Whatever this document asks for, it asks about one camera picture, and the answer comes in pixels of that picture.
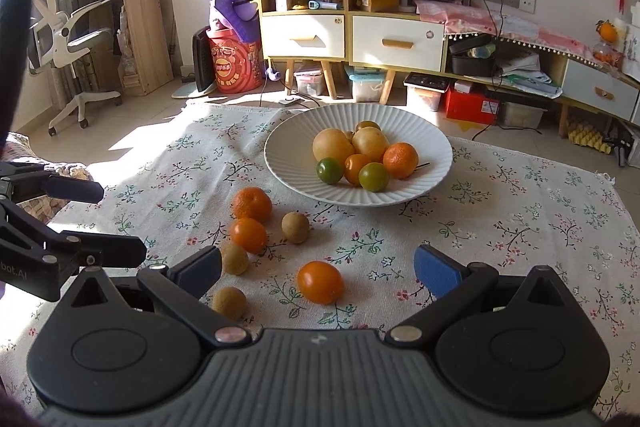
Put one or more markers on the small rough mandarin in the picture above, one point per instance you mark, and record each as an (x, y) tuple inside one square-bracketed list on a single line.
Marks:
[(252, 205)]

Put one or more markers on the red box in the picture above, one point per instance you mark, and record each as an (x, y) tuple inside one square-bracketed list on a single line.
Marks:
[(470, 107)]

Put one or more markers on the yellow box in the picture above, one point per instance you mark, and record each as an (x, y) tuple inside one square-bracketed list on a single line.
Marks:
[(380, 2)]

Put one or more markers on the white and blue paper pile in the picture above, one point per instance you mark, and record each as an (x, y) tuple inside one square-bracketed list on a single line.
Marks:
[(525, 72)]

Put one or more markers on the brown kiwi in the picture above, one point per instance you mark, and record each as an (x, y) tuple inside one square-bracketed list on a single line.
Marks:
[(295, 227), (234, 258), (229, 303)]

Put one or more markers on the orange hanging decoration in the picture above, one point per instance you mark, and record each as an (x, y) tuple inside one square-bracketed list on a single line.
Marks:
[(607, 32)]

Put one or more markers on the large rough mandarin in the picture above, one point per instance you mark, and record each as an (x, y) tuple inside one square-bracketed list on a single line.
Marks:
[(400, 160)]

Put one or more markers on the yellow foam sheet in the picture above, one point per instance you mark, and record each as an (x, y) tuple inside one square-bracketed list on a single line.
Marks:
[(590, 134)]

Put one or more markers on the white ribbed plate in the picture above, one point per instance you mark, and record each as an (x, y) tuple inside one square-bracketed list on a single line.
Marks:
[(295, 157)]

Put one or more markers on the clear box black lid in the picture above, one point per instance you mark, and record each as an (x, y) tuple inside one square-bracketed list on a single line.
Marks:
[(425, 94)]

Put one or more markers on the pink cloth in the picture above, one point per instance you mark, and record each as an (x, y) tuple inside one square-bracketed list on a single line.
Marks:
[(475, 22)]

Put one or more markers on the white blue thermometer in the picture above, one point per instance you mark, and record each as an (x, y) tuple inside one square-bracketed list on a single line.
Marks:
[(320, 5)]

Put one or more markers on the orange tomato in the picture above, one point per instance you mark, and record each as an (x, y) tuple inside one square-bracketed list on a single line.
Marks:
[(356, 171), (320, 282), (248, 235)]

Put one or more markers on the red bucket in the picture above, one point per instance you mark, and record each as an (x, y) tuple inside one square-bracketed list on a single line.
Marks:
[(235, 67)]

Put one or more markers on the white office chair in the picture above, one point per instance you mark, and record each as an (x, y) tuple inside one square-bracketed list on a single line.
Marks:
[(55, 42)]

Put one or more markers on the small clear storage box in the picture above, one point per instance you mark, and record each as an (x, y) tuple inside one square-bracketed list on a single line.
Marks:
[(309, 84)]

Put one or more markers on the purple plush toy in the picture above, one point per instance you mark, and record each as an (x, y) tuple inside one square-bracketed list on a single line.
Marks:
[(235, 2)]

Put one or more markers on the long low wooden cabinet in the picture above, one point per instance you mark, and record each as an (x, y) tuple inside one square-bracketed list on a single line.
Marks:
[(600, 92)]

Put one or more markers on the yellow pear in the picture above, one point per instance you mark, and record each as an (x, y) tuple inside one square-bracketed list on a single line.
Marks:
[(371, 143), (332, 147)]

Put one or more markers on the tall wooden shelf cabinet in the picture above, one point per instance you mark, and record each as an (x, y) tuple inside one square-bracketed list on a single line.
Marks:
[(300, 37)]

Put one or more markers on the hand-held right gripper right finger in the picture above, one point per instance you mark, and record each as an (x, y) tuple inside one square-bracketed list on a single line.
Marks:
[(440, 272)]

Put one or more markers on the low wooden drawer cabinet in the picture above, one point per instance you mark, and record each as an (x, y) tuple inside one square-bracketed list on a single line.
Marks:
[(395, 42)]

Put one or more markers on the black heater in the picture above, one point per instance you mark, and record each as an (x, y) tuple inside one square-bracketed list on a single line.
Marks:
[(202, 62)]

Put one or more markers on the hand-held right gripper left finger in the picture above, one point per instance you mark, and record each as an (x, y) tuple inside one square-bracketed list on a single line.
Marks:
[(195, 272)]

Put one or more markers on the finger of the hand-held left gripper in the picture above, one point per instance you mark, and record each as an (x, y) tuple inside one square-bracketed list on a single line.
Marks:
[(75, 189), (110, 251)]

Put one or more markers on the brown patterned cushion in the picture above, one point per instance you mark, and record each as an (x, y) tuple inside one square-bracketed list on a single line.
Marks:
[(20, 144)]

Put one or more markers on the wooden desk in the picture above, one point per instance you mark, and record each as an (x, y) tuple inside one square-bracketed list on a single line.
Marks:
[(147, 37)]

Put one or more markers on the clear box blue lid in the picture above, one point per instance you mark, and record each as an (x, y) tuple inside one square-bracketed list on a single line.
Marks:
[(365, 89)]

